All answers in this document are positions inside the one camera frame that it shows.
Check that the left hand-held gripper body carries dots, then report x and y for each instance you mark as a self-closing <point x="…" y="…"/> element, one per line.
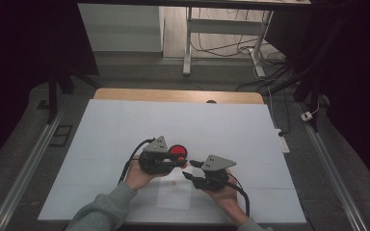
<point x="154" y="162"/>

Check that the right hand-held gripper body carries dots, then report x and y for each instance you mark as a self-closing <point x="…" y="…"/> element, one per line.
<point x="213" y="179"/>

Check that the round red ink pad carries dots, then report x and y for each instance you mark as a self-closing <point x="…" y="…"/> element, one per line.
<point x="177" y="149"/>

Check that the white paper sheet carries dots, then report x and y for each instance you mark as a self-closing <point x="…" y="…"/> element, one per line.
<point x="173" y="199"/>

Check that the person's left hand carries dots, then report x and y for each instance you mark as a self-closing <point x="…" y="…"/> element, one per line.
<point x="139" y="178"/>

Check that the person's right hand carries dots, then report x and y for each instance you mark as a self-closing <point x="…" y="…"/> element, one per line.
<point x="226" y="200"/>

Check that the white table cover board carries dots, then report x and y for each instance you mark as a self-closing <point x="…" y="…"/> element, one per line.
<point x="205" y="122"/>

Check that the wooden table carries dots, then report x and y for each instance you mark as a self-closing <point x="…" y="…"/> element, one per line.
<point x="160" y="95"/>

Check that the white power strip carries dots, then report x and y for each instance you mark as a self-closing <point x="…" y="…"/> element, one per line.
<point x="284" y="146"/>

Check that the small white plug adapter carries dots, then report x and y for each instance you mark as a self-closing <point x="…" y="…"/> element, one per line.
<point x="306" y="116"/>

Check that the black metal stand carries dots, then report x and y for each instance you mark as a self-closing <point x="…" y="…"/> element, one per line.
<point x="53" y="102"/>
<point x="314" y="93"/>

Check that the white cabinet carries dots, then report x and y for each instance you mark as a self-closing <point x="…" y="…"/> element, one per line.
<point x="118" y="29"/>

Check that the grey metal floor rail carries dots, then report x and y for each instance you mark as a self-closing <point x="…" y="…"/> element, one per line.
<point x="22" y="173"/>
<point x="334" y="179"/>

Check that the white metal desk frame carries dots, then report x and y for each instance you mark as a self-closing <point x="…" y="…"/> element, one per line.
<point x="224" y="26"/>

